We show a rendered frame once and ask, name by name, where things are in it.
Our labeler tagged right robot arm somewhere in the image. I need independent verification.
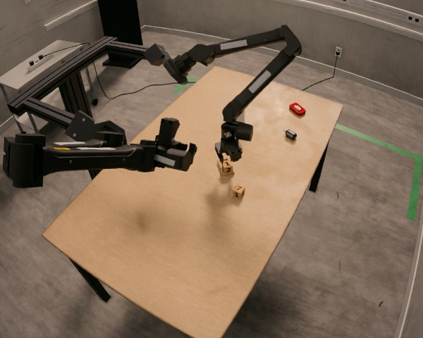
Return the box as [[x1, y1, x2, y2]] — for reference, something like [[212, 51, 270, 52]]
[[2, 118, 192, 188]]

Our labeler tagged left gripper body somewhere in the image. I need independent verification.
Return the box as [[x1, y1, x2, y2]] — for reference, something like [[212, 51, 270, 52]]
[[214, 137, 243, 156]]

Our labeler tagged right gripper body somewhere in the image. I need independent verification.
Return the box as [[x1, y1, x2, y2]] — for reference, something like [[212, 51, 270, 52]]
[[155, 135, 194, 165]]

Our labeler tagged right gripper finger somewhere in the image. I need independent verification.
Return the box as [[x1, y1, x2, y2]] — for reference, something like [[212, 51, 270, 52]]
[[188, 143, 197, 160]]

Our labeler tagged white bottle with blue cap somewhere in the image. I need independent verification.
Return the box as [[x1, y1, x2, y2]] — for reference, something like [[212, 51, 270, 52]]
[[236, 110, 245, 123]]

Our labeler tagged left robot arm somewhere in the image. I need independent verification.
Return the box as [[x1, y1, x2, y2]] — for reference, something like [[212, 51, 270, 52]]
[[167, 25, 302, 162]]

